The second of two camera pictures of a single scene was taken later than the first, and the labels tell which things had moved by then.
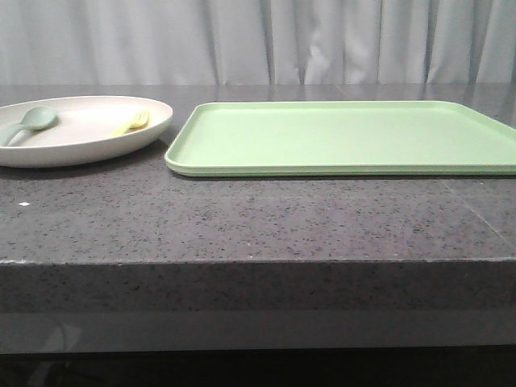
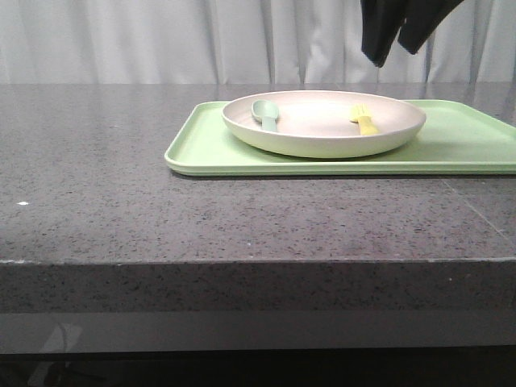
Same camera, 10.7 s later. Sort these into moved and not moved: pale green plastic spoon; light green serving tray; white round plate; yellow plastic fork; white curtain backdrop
Moved: pale green plastic spoon; yellow plastic fork; white round plate
Not moved: white curtain backdrop; light green serving tray
